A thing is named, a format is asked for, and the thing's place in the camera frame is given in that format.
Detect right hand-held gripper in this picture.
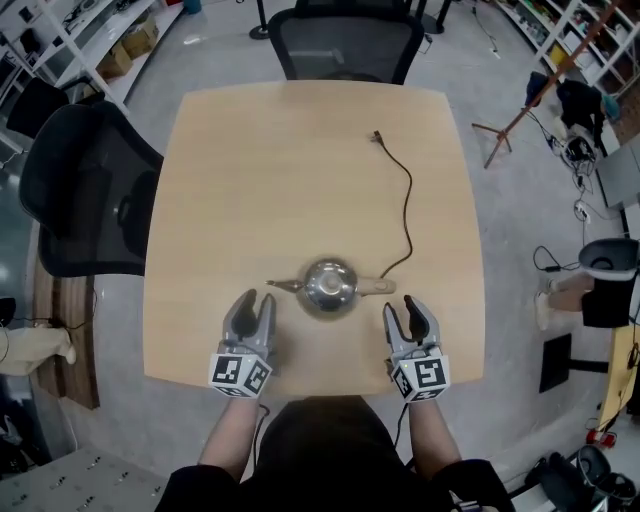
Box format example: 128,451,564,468
382,294,451,404

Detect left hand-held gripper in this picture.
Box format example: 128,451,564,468
208,289,280,400

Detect steel electric kettle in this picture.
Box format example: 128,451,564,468
264,257,398,316

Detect person's right forearm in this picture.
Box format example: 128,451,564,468
408,398,462,481

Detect person's left forearm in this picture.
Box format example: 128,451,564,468
198,396,259,484

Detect yellow side table black base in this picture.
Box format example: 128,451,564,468
538,324,640,426

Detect light wooden table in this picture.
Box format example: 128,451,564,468
143,79,485,399

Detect person's black clothing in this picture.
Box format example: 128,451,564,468
154,394,516,512

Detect brown wooden platform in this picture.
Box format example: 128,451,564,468
30,259,101,411

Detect black mesh office chair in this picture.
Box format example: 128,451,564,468
267,0,425,85
19,102,165,278

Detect scattered small black screws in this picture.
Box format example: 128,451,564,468
43,458,132,507

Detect white curved counter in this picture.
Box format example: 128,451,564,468
0,447,169,512

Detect grey metal cabinet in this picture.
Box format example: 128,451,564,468
597,142,640,209

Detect brown wooden coat stand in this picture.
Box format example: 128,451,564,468
472,0,621,170

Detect grey stool chair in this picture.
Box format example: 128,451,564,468
249,0,272,42

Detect cardboard box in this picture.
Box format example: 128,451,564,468
122,17,160,59
97,42,134,81

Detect black visitor chair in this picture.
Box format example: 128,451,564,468
5,77,101,141

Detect round white table black legs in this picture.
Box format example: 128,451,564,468
413,0,454,35

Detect white shelf rack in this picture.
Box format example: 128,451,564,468
0,0,186,116
499,0,640,109

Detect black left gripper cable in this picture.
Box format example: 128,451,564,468
252,402,271,451

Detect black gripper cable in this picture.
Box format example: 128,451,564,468
252,402,271,451
393,404,410,447

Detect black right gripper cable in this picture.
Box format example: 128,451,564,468
393,404,410,447

